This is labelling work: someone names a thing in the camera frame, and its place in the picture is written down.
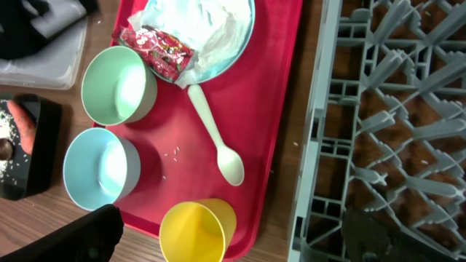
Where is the red serving tray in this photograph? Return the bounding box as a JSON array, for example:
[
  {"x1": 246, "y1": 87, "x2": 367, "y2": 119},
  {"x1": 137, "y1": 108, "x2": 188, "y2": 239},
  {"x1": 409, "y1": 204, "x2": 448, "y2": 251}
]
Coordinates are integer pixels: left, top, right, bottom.
[{"x1": 111, "y1": 0, "x2": 302, "y2": 261}]

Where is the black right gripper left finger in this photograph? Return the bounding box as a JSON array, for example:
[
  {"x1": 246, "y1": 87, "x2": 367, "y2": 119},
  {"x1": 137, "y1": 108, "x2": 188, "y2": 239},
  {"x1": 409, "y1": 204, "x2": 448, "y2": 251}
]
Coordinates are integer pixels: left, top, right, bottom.
[{"x1": 1, "y1": 204, "x2": 125, "y2": 262}]

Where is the clear plastic bin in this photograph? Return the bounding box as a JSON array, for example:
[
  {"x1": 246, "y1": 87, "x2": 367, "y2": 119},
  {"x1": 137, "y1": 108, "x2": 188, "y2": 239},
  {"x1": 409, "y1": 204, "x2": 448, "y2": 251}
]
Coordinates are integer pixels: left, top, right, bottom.
[{"x1": 1, "y1": 19, "x2": 87, "y2": 90}]

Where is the light blue plate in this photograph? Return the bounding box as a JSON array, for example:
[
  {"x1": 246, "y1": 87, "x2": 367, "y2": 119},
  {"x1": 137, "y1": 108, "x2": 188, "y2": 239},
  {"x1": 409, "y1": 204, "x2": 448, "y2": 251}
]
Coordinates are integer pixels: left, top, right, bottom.
[{"x1": 143, "y1": 0, "x2": 256, "y2": 85}]

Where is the grey dishwasher rack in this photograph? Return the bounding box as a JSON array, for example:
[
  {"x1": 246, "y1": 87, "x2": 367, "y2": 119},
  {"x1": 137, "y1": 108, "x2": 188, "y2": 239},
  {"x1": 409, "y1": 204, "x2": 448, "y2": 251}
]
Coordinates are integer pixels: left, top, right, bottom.
[{"x1": 288, "y1": 0, "x2": 465, "y2": 261}]

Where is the green bowl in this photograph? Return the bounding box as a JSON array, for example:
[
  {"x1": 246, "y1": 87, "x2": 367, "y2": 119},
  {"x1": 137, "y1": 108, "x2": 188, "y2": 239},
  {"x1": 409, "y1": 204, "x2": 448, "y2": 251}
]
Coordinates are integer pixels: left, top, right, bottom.
[{"x1": 81, "y1": 46, "x2": 158, "y2": 126}]

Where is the yellow plastic cup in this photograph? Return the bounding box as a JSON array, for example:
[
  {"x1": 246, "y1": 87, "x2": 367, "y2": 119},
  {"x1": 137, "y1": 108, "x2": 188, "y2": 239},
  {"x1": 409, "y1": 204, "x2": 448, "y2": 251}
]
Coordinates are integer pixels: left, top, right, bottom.
[{"x1": 159, "y1": 199, "x2": 237, "y2": 262}]

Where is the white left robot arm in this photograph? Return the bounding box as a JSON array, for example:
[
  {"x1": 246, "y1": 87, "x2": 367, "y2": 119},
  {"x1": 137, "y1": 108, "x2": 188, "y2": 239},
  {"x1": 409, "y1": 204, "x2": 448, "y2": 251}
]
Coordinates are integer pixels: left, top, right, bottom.
[{"x1": 1, "y1": 0, "x2": 100, "y2": 60}]

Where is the white napkin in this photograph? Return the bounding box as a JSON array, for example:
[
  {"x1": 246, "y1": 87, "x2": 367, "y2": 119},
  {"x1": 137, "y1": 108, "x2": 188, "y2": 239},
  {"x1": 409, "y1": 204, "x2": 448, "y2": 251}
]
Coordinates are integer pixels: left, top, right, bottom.
[{"x1": 127, "y1": 0, "x2": 253, "y2": 90}]

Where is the light blue bowl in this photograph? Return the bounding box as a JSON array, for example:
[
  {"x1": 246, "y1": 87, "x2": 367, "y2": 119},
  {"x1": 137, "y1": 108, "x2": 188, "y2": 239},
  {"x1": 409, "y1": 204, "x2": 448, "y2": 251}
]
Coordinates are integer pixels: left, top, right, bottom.
[{"x1": 63, "y1": 127, "x2": 141, "y2": 211}]

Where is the brown mushroom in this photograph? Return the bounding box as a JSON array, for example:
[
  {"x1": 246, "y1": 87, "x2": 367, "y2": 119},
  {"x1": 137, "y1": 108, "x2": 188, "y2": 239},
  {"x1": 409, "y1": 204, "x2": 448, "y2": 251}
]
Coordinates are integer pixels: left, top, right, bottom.
[{"x1": 0, "y1": 138, "x2": 14, "y2": 161}]

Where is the white rice pile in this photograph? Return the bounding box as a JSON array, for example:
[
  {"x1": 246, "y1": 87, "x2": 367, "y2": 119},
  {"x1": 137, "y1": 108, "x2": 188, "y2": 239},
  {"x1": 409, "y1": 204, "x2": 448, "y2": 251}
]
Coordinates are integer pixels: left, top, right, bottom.
[{"x1": 1, "y1": 108, "x2": 31, "y2": 180}]

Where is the white plastic spoon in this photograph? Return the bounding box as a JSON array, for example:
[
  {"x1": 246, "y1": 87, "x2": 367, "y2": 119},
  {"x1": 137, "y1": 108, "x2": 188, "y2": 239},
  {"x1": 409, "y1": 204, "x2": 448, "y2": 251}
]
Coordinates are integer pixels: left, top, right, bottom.
[{"x1": 187, "y1": 84, "x2": 245, "y2": 186}]

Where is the orange carrot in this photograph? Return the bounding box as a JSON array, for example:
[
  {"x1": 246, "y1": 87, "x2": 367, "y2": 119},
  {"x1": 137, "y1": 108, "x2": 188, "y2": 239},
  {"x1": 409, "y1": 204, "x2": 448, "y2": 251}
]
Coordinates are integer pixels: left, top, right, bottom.
[{"x1": 7, "y1": 100, "x2": 36, "y2": 154}]

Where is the red snack wrapper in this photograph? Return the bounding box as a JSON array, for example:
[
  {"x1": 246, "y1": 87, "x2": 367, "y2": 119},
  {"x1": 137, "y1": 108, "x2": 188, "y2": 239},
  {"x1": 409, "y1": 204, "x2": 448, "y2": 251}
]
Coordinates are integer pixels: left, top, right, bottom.
[{"x1": 112, "y1": 25, "x2": 194, "y2": 82}]

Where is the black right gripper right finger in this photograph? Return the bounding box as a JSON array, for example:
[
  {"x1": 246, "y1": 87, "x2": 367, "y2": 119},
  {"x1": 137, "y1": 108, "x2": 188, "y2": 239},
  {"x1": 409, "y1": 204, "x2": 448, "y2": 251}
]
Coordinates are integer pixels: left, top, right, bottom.
[{"x1": 341, "y1": 207, "x2": 448, "y2": 262}]

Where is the black tray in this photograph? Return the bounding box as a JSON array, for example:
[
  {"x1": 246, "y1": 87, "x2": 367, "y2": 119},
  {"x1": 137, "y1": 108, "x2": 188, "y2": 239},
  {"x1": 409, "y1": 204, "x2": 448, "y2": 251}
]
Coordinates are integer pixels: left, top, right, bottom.
[{"x1": 1, "y1": 93, "x2": 63, "y2": 201}]

